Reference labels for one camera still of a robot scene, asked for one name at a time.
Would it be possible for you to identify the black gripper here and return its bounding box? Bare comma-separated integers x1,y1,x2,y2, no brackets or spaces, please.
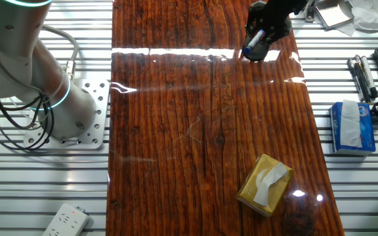
244,0,308,46

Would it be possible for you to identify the white marker pen blue cap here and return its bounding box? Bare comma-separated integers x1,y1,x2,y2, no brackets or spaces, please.
243,29,266,56

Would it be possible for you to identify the black mesh pen holder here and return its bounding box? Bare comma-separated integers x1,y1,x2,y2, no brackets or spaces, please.
241,39,272,62

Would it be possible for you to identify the black pen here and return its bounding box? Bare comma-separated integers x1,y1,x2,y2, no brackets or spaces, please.
346,58,366,102
354,60,372,104

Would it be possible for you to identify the crumpled white paper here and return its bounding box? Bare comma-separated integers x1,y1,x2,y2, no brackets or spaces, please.
335,0,378,37

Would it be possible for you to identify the white marker black cap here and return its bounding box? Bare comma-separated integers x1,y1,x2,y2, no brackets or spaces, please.
359,54,378,100

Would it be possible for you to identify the blue tissue pack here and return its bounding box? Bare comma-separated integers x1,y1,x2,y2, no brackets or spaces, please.
328,100,377,156

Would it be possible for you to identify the gold tissue pack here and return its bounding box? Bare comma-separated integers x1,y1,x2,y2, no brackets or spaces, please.
236,153,295,218

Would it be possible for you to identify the white power strip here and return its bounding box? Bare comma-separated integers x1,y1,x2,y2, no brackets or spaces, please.
41,203,90,236

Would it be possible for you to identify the silver metal bracket plate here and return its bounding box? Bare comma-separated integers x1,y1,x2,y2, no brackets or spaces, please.
303,0,354,30

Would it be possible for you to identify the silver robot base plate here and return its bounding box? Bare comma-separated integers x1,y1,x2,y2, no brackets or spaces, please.
23,79,110,151

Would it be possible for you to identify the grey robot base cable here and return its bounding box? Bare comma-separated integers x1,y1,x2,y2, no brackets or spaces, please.
39,24,79,80

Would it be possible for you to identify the black cable bundle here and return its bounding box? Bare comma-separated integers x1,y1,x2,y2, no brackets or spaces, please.
0,49,55,152

